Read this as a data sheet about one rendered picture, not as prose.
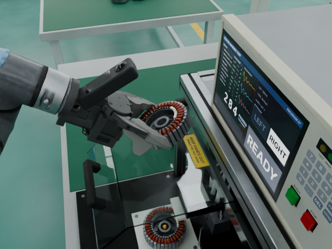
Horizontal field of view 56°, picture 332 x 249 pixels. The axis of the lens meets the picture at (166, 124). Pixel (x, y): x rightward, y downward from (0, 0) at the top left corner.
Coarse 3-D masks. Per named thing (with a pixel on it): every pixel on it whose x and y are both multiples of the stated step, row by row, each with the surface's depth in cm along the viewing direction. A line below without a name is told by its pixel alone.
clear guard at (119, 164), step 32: (192, 128) 70; (96, 160) 67; (128, 160) 63; (160, 160) 63; (96, 192) 63; (128, 192) 57; (160, 192) 57; (192, 192) 57; (224, 192) 57; (96, 224) 58; (128, 224) 53
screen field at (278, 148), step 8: (256, 112) 49; (256, 120) 49; (264, 120) 47; (264, 128) 47; (264, 136) 48; (272, 136) 45; (272, 144) 46; (280, 144) 44; (280, 152) 44; (288, 152) 42; (280, 160) 45
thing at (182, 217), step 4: (236, 204) 76; (208, 208) 74; (212, 208) 74; (216, 208) 74; (220, 208) 75; (224, 208) 76; (192, 212) 73; (196, 212) 73; (200, 212) 74; (204, 212) 74; (208, 212) 75; (220, 212) 79; (176, 216) 74; (180, 216) 74; (184, 216) 74; (188, 216) 73; (192, 216) 74; (196, 216) 75; (220, 216) 80; (176, 220) 74; (180, 220) 74
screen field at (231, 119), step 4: (216, 96) 64; (216, 100) 64; (220, 100) 62; (220, 104) 62; (224, 108) 61; (224, 112) 61; (228, 112) 59; (228, 116) 60; (232, 120) 58; (232, 124) 59; (236, 124) 57; (236, 128) 57; (240, 132) 56; (240, 136) 56
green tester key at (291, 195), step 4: (288, 188) 43; (292, 188) 43; (288, 192) 43; (292, 192) 42; (288, 196) 43; (292, 196) 42; (296, 196) 42; (288, 200) 43; (292, 200) 42; (296, 200) 42; (292, 204) 43
